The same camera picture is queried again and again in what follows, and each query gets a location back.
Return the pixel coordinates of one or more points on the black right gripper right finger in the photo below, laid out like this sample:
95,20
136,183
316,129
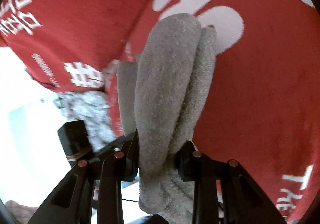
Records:
223,192

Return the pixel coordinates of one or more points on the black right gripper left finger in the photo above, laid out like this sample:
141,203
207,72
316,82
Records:
92,185

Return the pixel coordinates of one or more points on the grey knitted small garment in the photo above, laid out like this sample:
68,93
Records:
161,97

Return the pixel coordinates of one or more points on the white grey patterned cloth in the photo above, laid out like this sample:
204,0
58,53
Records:
93,109

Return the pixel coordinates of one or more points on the red blanket with white print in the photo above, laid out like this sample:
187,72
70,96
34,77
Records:
263,103

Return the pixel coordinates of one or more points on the red pillow with white print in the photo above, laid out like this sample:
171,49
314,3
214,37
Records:
67,45

